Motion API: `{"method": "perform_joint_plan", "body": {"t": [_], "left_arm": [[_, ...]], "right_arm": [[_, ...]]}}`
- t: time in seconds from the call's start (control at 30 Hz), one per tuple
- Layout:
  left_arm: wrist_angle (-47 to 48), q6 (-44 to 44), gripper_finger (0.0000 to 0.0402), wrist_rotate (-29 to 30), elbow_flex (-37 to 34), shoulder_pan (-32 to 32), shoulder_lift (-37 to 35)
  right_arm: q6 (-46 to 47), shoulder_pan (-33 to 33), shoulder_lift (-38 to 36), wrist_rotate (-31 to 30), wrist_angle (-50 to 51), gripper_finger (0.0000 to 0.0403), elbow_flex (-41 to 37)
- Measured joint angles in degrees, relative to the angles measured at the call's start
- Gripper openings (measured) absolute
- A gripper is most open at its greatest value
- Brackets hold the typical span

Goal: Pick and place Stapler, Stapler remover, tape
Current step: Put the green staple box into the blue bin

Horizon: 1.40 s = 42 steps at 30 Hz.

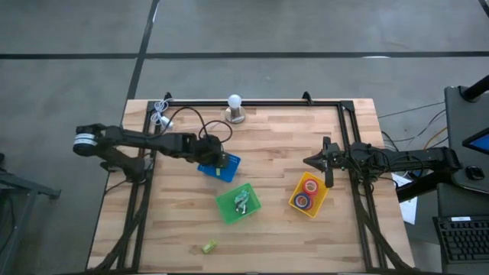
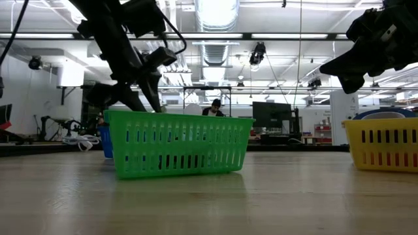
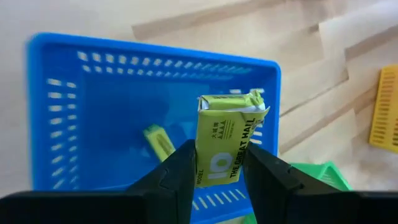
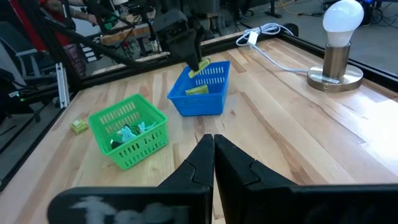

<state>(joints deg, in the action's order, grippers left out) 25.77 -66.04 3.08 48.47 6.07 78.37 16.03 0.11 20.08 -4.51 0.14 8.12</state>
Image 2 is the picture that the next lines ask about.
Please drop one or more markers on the red storage shelf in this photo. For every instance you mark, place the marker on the red storage shelf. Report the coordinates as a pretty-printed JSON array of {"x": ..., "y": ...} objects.
[{"x": 321, "y": 129}]

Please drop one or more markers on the black ceiling camera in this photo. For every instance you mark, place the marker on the black ceiling camera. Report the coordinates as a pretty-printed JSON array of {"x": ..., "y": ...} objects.
[
  {"x": 34, "y": 63},
  {"x": 315, "y": 83}
]

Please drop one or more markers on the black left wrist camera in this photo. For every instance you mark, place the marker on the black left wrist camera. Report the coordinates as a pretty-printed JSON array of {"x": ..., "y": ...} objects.
[{"x": 143, "y": 16}]

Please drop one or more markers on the blue tape roll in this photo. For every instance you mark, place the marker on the blue tape roll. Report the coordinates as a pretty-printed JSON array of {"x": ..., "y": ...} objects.
[{"x": 362, "y": 115}]

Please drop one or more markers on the green plastic basket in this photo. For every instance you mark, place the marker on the green plastic basket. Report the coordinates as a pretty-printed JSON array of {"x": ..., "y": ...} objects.
[{"x": 183, "y": 117}]

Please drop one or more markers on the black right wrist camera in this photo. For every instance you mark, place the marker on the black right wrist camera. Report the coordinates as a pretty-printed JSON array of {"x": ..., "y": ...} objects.
[{"x": 362, "y": 26}]

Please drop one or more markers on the blue plastic basket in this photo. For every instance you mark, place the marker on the blue plastic basket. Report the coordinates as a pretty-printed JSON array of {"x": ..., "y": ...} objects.
[{"x": 106, "y": 143}]

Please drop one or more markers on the person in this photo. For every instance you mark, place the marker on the person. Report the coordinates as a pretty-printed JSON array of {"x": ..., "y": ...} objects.
[{"x": 214, "y": 109}]

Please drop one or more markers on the white wall unit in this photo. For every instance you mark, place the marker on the white wall unit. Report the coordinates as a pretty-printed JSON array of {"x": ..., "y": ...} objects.
[{"x": 70, "y": 76}]

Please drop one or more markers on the black background table frame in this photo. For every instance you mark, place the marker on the black background table frame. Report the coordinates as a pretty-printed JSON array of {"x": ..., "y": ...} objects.
[{"x": 207, "y": 88}]

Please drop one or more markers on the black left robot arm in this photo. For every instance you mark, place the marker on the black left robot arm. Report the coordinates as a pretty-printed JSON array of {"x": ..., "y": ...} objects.
[{"x": 111, "y": 39}]

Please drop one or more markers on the black background robot arm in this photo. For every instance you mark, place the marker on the black background robot arm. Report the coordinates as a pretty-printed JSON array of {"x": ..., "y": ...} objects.
[{"x": 65, "y": 125}]

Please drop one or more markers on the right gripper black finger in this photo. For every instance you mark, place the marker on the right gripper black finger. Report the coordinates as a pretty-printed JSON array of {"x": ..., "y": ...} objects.
[
  {"x": 346, "y": 65},
  {"x": 352, "y": 84}
]

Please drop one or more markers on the black overhead camera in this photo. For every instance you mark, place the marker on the black overhead camera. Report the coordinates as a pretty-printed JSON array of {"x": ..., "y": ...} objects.
[{"x": 258, "y": 53}]

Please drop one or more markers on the dark screen with red edge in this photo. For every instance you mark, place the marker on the dark screen with red edge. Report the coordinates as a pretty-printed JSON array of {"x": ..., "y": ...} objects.
[{"x": 5, "y": 115}]

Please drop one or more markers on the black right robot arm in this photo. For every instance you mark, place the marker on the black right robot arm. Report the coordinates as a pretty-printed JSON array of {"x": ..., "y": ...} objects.
[{"x": 405, "y": 4}]

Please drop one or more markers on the black monitor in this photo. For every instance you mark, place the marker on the black monitor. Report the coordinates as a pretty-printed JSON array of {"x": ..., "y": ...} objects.
[{"x": 271, "y": 114}]

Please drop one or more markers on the black metal table frame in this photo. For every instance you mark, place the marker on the black metal table frame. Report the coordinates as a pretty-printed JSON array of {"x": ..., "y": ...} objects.
[{"x": 32, "y": 148}]

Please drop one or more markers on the silver ventilation duct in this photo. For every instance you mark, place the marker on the silver ventilation duct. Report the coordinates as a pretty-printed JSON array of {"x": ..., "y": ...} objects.
[{"x": 215, "y": 19}]

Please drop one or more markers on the yellow plastic basket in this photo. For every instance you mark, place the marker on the yellow plastic basket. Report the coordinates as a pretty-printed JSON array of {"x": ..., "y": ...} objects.
[{"x": 379, "y": 124}]

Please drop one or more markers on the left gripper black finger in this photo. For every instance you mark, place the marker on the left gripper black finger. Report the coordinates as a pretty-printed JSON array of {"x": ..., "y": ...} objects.
[
  {"x": 151, "y": 88},
  {"x": 130, "y": 98}
]

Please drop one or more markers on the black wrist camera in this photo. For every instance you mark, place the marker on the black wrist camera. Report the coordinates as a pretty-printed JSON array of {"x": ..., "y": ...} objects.
[
  {"x": 362, "y": 26},
  {"x": 143, "y": 16}
]

